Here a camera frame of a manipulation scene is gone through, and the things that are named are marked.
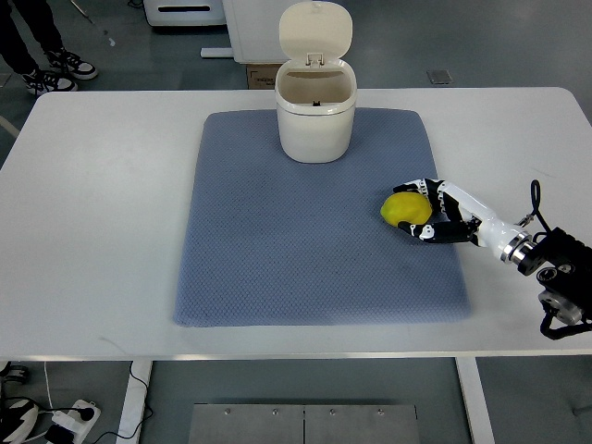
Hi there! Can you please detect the cream trash bin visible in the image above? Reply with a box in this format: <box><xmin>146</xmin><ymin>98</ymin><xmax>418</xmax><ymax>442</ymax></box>
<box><xmin>275</xmin><ymin>53</ymin><xmax>357</xmax><ymax>164</ymax></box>

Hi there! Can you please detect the black white shoe lower edge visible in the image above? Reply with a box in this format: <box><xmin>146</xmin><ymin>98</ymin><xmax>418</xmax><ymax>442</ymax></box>
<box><xmin>0</xmin><ymin>361</ymin><xmax>30</xmax><ymax>385</ymax></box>

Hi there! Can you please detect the white table leg right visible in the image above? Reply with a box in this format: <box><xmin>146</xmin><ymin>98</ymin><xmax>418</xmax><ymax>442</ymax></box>
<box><xmin>455</xmin><ymin>357</ymin><xmax>495</xmax><ymax>444</ymax></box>

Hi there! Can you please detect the white cabinet base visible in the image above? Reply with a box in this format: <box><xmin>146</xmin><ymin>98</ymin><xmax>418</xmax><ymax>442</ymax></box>
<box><xmin>200</xmin><ymin>0</ymin><xmax>296</xmax><ymax>65</ymax></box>

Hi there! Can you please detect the grey floor socket plate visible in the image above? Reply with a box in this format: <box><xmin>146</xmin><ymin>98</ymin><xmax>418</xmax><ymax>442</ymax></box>
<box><xmin>426</xmin><ymin>69</ymin><xmax>453</xmax><ymax>85</ymax></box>

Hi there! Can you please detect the cream trash bin lid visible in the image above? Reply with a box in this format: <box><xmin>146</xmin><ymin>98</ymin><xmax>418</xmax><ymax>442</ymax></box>
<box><xmin>278</xmin><ymin>1</ymin><xmax>352</xmax><ymax>62</ymax></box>

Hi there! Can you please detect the white power strip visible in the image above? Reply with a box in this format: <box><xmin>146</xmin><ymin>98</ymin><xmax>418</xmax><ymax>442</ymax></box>
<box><xmin>52</xmin><ymin>400</ymin><xmax>101</xmax><ymax>438</ymax></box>

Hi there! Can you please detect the black power cable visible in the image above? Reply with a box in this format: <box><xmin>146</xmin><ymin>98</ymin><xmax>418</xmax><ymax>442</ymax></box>
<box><xmin>41</xmin><ymin>360</ymin><xmax>154</xmax><ymax>444</ymax></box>

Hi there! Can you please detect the blue quilted mat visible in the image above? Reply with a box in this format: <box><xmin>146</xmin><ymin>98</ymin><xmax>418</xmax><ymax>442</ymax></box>
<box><xmin>174</xmin><ymin>108</ymin><xmax>471</xmax><ymax>327</ymax></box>

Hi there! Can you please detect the black white sneaker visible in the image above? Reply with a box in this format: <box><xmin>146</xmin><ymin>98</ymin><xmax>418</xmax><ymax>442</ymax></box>
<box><xmin>44</xmin><ymin>48</ymin><xmax>98</xmax><ymax>80</ymax></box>
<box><xmin>21</xmin><ymin>70</ymin><xmax>78</xmax><ymax>97</ymax></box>

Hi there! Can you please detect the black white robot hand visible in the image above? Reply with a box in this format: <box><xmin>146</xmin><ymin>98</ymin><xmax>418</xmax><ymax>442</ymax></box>
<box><xmin>392</xmin><ymin>179</ymin><xmax>532</xmax><ymax>265</ymax></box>

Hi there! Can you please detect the metal floor plate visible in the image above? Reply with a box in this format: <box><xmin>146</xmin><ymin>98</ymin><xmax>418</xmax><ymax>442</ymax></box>
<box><xmin>189</xmin><ymin>404</ymin><xmax>420</xmax><ymax>443</ymax></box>

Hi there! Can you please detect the black white shoe bottom left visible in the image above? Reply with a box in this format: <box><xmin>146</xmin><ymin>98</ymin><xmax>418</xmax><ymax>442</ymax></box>
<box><xmin>1</xmin><ymin>400</ymin><xmax>39</xmax><ymax>444</ymax></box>

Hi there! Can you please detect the white appliance with slot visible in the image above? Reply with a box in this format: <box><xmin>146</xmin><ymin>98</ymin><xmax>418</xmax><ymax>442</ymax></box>
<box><xmin>143</xmin><ymin>0</ymin><xmax>226</xmax><ymax>27</ymax></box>

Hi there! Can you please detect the white table leg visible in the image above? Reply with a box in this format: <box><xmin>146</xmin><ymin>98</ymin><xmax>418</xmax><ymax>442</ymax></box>
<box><xmin>455</xmin><ymin>357</ymin><xmax>495</xmax><ymax>444</ymax></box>
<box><xmin>116</xmin><ymin>360</ymin><xmax>153</xmax><ymax>444</ymax></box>

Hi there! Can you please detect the white table leg left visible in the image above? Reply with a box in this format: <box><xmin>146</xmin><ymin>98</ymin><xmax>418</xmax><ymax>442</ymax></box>
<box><xmin>116</xmin><ymin>360</ymin><xmax>153</xmax><ymax>444</ymax></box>

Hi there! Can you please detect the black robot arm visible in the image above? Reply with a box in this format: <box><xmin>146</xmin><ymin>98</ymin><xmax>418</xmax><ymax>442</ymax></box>
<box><xmin>517</xmin><ymin>179</ymin><xmax>591</xmax><ymax>340</ymax></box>

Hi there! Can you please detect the cardboard box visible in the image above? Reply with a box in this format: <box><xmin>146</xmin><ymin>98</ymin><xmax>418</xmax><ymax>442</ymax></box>
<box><xmin>246</xmin><ymin>64</ymin><xmax>281</xmax><ymax>90</ymax></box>

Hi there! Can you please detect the yellow lemon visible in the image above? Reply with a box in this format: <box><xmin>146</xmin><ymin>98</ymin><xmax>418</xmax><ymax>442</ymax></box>
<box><xmin>380</xmin><ymin>191</ymin><xmax>432</xmax><ymax>227</ymax></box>

